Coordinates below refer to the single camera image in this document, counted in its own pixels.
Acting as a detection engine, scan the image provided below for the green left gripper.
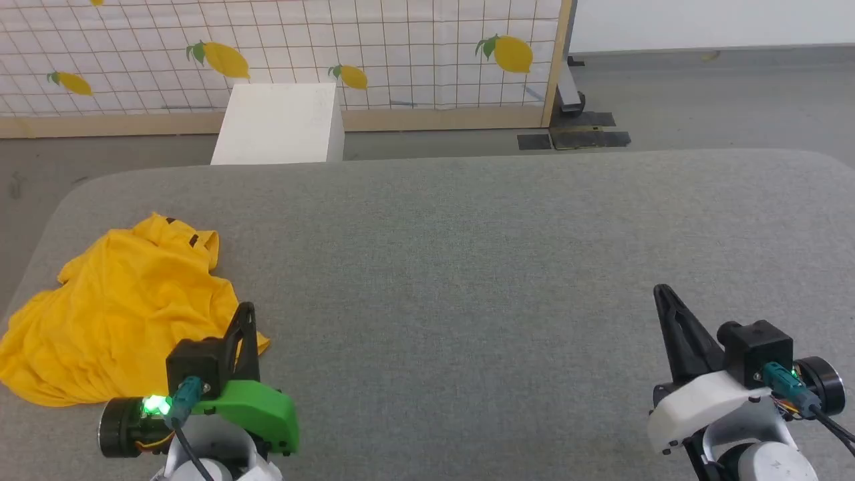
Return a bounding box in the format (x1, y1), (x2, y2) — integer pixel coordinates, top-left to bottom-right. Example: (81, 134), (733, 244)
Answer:
(189, 301), (300, 457)

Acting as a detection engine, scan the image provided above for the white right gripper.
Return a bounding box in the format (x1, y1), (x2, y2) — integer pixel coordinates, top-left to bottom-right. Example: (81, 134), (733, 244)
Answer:
(646, 284), (779, 456)

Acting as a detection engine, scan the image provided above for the yellow t-shirt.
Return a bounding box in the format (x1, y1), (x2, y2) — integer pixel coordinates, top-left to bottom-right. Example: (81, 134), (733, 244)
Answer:
(0, 212), (271, 408)

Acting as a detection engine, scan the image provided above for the white rectangular box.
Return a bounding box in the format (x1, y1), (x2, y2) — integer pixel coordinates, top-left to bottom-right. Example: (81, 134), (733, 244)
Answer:
(210, 83), (345, 165)

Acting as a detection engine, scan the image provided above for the grey fabric sofa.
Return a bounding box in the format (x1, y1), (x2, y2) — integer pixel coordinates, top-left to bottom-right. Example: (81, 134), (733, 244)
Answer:
(0, 148), (855, 481)

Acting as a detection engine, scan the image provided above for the large black floor plate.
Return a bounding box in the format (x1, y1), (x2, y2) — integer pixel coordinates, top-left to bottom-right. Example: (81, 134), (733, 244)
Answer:
(549, 110), (633, 150)

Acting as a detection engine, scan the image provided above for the grey metal partition foot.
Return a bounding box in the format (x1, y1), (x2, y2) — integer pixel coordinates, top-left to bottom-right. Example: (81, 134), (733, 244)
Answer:
(557, 56), (588, 116)

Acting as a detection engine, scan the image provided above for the lemon print partition screen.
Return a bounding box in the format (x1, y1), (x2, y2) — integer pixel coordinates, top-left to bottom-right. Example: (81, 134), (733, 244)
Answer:
(0, 0), (576, 139)

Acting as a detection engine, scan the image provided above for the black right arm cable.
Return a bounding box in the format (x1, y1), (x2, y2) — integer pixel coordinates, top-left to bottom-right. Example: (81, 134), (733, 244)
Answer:
(763, 362), (855, 458)

